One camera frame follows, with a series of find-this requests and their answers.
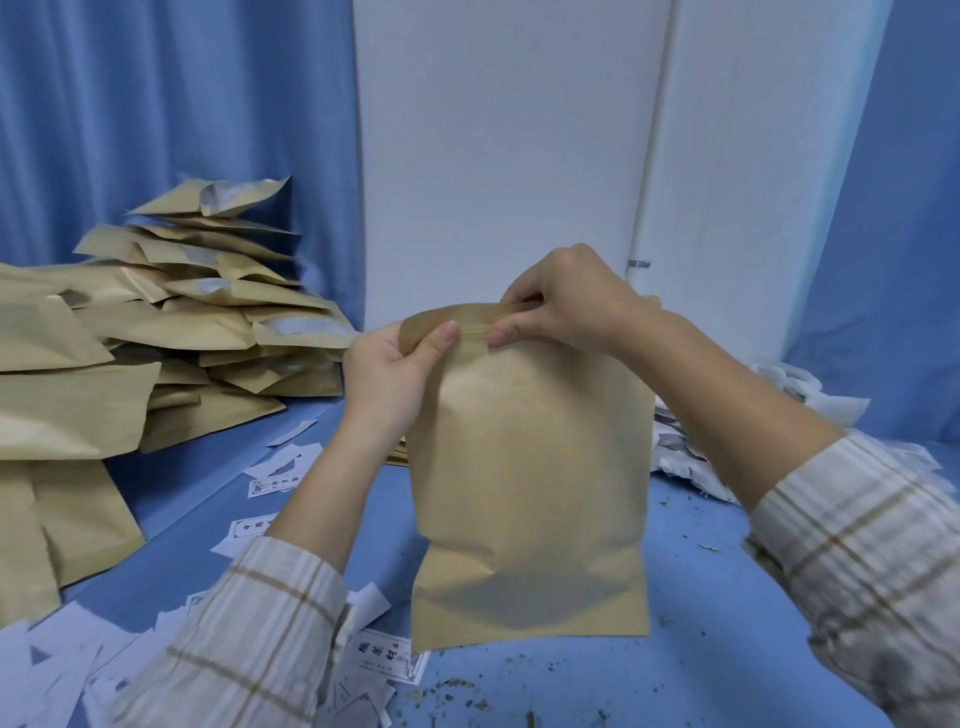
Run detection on person's right hand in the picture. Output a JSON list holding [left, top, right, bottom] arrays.
[[485, 242, 663, 361]]

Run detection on person's left hand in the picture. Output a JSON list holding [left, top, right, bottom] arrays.
[[341, 320, 463, 451]]

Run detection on kraft pouch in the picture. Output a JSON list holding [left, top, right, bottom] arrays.
[[397, 296, 663, 654]]

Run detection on pile of white tea bags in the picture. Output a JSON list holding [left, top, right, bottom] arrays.
[[648, 361, 946, 505]]

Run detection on pile of kraft pouches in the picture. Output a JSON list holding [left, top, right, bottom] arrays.
[[0, 176, 360, 631]]

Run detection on white paper labels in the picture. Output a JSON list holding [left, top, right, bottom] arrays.
[[0, 418, 433, 728]]

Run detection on person's left forearm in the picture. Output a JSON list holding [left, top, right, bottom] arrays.
[[104, 419, 421, 728]]

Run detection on person's right forearm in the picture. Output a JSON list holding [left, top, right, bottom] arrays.
[[629, 307, 960, 728]]

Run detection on blue curtain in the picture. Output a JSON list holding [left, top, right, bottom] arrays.
[[783, 0, 960, 445], [0, 0, 367, 331]]

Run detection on blue table cover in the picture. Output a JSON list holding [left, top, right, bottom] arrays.
[[0, 397, 960, 728]]

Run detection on white wall pipe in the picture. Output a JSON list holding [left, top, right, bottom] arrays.
[[626, 0, 682, 301]]

